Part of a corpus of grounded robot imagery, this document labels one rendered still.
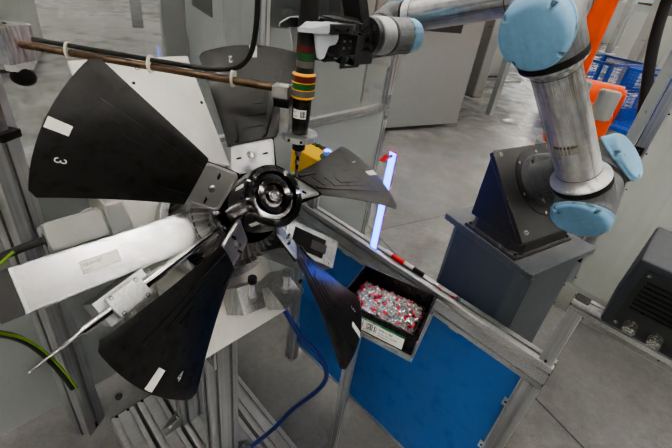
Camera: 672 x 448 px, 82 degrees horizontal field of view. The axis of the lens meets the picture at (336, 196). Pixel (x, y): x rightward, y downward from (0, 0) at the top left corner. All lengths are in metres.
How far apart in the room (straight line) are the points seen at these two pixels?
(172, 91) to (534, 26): 0.77
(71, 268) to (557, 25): 0.86
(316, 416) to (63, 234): 1.32
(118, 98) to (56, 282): 0.31
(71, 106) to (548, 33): 0.73
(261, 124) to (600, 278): 2.16
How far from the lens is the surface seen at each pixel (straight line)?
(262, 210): 0.70
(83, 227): 0.81
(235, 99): 0.85
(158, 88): 1.02
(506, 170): 1.10
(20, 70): 1.04
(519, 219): 1.09
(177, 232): 0.80
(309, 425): 1.81
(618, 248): 2.50
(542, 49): 0.74
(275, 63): 0.88
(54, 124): 0.70
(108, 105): 0.69
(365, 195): 0.88
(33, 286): 0.76
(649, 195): 2.38
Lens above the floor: 1.58
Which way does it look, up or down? 30 degrees down
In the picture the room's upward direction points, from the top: 8 degrees clockwise
